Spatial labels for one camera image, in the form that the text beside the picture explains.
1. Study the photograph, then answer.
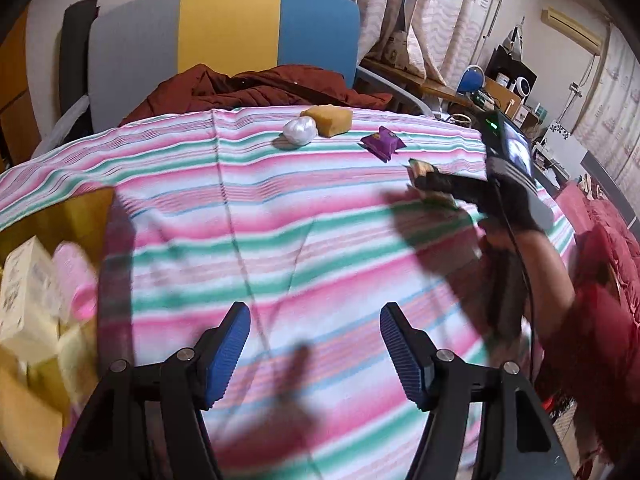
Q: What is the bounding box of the white knotted plastic pouch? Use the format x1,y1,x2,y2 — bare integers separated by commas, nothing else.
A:
283,116,318,148

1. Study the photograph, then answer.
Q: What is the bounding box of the pink green striped tablecloth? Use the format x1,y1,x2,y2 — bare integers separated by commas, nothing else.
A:
0,105,576,480

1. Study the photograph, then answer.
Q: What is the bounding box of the green brown snack packet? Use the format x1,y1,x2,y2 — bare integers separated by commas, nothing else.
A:
407,158,458,211

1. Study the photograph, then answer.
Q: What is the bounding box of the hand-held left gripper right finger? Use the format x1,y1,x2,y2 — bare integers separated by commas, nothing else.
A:
379,302,576,480

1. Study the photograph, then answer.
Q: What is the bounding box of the small yellow sponge block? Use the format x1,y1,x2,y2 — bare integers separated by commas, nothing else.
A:
301,105,353,138

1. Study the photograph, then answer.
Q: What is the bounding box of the pink soft item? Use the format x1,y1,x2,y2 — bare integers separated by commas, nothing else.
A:
51,241,99,322

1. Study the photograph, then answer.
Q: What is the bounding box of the cardboard box with items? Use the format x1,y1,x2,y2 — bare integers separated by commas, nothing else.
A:
0,187,116,480

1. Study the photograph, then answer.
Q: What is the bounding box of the pale cardboard box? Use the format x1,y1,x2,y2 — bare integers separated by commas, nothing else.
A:
0,236,63,363

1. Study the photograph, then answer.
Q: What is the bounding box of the metal clothes rack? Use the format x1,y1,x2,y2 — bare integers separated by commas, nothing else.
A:
475,0,536,71

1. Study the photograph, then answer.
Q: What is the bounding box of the pale patterned curtain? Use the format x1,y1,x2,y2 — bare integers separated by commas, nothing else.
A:
210,0,506,86
572,25,640,226

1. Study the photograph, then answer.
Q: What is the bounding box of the small purple snack packet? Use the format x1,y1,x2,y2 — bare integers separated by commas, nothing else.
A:
360,126,407,163

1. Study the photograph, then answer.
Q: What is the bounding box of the white cabinet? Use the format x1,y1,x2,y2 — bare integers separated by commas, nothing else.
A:
540,125,596,181

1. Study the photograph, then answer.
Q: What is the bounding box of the large yellow sponge block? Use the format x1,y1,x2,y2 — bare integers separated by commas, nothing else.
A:
55,324,101,401

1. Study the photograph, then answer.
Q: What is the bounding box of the wooden wardrobe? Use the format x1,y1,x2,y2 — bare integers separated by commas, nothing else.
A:
0,7,41,171

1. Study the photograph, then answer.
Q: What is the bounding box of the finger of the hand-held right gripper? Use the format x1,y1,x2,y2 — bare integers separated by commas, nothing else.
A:
414,170,488,208

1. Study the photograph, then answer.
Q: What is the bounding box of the beige printed bag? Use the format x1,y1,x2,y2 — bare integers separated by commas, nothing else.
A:
382,30,411,68

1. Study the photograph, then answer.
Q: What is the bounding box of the grey yellow blue chair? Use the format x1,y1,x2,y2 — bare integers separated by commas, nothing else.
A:
87,0,436,128

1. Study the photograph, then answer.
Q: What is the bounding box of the dark red blanket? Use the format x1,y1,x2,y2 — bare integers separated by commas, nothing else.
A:
120,63,393,128

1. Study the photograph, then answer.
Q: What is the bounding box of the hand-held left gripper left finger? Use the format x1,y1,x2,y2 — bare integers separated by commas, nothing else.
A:
54,301,252,480

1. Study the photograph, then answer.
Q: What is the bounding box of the blue folding chair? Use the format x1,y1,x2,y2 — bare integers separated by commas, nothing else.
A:
456,65,485,96

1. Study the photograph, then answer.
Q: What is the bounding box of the black padded post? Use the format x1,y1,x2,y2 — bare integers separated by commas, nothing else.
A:
59,0,99,126

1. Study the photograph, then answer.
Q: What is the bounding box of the wall air conditioner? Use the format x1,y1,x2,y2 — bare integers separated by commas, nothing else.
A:
541,6,603,55

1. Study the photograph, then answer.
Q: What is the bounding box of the person's right forearm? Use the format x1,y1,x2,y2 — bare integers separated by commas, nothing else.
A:
537,280,640,411

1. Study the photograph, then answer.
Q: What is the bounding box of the person's right hand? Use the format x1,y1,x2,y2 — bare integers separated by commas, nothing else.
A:
477,229,576,341

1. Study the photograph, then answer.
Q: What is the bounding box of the black cabinet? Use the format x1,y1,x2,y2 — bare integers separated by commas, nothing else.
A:
485,45,538,106

